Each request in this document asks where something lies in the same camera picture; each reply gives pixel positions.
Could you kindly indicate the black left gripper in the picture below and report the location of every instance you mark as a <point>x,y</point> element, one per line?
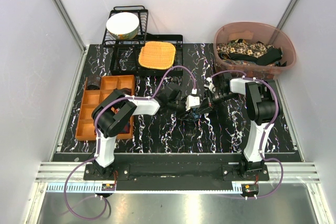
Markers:
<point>182,112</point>

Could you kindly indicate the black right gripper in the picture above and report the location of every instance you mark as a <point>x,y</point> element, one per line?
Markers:
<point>207,106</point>

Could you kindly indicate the blue floral patterned tie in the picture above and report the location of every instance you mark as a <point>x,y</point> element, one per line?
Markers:
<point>191,116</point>

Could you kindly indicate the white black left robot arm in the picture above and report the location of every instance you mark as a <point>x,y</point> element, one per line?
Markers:
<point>113,114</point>

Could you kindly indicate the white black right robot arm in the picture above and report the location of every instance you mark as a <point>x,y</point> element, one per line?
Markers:
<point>262,105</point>

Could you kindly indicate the pile of patterned ties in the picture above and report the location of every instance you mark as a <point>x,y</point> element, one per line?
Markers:
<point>241,52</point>

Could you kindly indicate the orange woven mat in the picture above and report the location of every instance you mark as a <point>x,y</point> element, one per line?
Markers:
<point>157,55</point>

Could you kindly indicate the pink translucent plastic tub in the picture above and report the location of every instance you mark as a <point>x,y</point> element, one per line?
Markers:
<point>253,32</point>

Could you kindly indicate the dark blue patterned rolled tie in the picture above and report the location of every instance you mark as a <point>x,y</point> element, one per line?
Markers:
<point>93,82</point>

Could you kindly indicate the wooden compartment organizer box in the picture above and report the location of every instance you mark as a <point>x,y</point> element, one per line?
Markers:
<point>85,130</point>

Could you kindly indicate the white ceramic bowl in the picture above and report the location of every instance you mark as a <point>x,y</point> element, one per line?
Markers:
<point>123,26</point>

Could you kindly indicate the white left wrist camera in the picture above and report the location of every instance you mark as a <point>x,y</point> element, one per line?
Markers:
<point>192,102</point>

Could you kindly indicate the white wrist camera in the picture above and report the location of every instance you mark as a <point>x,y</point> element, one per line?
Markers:
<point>208,84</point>
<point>192,102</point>

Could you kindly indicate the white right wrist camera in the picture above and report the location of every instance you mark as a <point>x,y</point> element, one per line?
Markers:
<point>208,84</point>

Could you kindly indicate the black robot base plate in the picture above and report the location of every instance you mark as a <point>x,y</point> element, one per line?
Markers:
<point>128,171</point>

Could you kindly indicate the aluminium frame rail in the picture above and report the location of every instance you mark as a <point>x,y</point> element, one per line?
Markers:
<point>291,172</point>

